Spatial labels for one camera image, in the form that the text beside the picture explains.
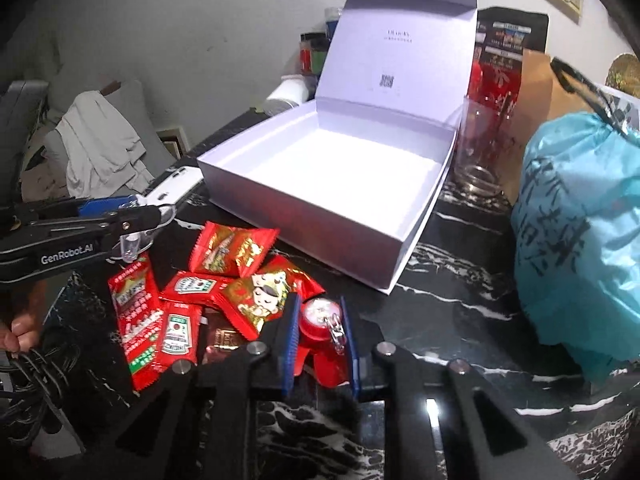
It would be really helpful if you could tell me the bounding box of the red keychain ornament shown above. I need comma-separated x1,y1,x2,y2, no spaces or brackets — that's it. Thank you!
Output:
294,298,349,389

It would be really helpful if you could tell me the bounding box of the clear plastic keychain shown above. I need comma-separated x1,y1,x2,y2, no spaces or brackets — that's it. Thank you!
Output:
119,204,176,263

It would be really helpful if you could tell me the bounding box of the red cartoon snack pack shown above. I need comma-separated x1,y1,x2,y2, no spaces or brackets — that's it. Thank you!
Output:
220,255,324,341

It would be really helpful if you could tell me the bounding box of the brown chocolate packet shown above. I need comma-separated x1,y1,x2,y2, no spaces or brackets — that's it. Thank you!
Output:
202,308,247,364

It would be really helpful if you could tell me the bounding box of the red ketchup packet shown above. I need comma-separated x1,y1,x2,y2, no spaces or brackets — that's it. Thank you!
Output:
154,301,202,372
160,271,233,308

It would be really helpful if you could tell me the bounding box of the long red seasoning packet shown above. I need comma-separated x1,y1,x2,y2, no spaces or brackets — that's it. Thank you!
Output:
108,252,164,392

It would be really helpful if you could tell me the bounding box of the red gold snack pack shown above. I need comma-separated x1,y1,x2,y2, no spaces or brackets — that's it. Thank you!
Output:
189,221,280,278

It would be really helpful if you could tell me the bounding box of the person's left hand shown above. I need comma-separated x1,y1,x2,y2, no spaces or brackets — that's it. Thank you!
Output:
0,281,48,354

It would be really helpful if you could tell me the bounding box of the white cloth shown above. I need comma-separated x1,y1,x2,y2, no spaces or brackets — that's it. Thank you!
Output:
56,91,153,198

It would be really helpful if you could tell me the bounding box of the white smartphone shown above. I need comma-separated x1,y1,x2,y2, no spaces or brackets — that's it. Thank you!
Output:
143,166,204,206

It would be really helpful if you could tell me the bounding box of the grey chair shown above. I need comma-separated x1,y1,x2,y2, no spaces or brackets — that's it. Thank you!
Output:
44,80,175,196

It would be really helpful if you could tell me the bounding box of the white open gift box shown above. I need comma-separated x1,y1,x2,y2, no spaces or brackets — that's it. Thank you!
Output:
198,0,477,293

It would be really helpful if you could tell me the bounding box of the clear drinking glass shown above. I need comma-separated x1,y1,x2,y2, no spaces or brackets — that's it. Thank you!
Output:
454,94,512,198

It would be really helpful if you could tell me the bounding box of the white plastic bottle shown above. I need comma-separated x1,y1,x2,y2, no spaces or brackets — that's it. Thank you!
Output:
262,74,317,117

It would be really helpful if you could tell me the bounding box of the blue plastic bag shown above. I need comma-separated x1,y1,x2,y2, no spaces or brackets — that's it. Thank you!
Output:
511,112,639,382

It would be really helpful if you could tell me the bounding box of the red label jar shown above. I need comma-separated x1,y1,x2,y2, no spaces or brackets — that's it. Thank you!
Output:
299,32,314,76

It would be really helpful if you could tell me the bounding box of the green label jar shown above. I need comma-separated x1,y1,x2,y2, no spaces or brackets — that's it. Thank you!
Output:
310,36,330,76

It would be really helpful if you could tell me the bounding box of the blue lid jar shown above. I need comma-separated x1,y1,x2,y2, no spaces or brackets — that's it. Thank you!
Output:
324,6,343,41

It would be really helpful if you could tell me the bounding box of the brown paper bag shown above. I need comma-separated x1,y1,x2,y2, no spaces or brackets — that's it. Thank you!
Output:
497,49,591,206

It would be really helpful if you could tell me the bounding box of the black red tea pouch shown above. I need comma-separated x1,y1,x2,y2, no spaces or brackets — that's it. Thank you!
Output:
466,5,550,126

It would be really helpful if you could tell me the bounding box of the woven straw hat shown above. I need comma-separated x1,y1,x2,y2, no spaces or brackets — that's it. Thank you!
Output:
605,53,640,99

